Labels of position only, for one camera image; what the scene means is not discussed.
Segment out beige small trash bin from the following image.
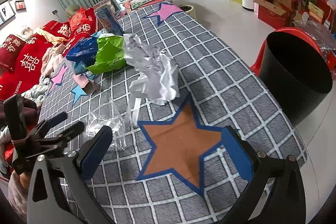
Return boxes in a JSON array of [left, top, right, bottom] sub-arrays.
[[179, 5, 197, 20]]

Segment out red cardboard gift box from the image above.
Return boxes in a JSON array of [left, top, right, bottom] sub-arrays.
[[253, 0, 297, 30]]

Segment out pink white blanket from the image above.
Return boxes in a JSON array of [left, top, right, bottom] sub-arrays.
[[41, 44, 66, 78]]

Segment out pink small box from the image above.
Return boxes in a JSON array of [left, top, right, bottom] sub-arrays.
[[72, 74, 100, 96]]

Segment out green plastic bag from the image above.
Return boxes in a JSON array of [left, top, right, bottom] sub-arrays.
[[87, 34, 126, 75]]

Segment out white paper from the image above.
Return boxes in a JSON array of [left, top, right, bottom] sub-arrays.
[[122, 34, 179, 105]]

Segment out left hand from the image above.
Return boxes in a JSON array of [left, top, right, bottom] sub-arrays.
[[10, 171, 31, 190]]

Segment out black trash bin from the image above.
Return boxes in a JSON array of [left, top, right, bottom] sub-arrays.
[[258, 32, 333, 126]]

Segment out blue snack box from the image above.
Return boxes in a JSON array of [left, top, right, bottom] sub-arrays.
[[95, 6, 123, 36]]

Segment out grey checkered table cloth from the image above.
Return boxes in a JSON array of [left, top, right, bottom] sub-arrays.
[[39, 2, 308, 224]]

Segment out red sofa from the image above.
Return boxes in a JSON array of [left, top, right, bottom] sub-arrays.
[[1, 7, 98, 100]]

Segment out clear plastic wrap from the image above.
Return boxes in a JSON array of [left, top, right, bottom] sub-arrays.
[[83, 99, 126, 151]]

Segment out blue plastic bag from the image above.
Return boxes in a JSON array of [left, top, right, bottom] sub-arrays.
[[65, 36, 98, 75]]

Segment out dark red pillow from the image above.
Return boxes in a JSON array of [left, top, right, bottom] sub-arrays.
[[0, 34, 26, 72]]

